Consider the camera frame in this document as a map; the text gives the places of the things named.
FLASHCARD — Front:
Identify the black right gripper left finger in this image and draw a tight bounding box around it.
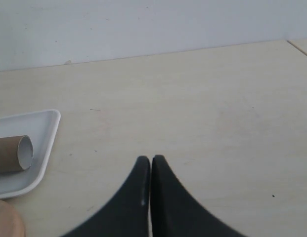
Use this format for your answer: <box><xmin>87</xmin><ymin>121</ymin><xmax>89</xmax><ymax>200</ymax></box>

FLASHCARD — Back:
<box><xmin>65</xmin><ymin>156</ymin><xmax>151</xmax><ymax>237</ymax></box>

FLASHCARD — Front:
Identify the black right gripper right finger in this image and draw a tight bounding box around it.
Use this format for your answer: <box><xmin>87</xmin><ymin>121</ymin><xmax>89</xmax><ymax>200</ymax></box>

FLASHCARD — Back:
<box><xmin>151</xmin><ymin>155</ymin><xmax>243</xmax><ymax>237</ymax></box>

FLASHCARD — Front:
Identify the brown cardboard tube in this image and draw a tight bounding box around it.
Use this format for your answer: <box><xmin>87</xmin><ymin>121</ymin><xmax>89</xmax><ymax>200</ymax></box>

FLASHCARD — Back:
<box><xmin>0</xmin><ymin>135</ymin><xmax>34</xmax><ymax>174</ymax></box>

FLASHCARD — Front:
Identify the wooden paper towel holder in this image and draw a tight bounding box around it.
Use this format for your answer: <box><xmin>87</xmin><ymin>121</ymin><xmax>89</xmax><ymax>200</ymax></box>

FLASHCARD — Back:
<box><xmin>0</xmin><ymin>200</ymin><xmax>26</xmax><ymax>237</ymax></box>

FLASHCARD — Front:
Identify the white rectangular plastic tray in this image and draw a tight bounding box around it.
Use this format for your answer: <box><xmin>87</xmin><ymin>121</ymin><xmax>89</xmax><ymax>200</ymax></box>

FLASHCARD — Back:
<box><xmin>0</xmin><ymin>109</ymin><xmax>61</xmax><ymax>199</ymax></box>

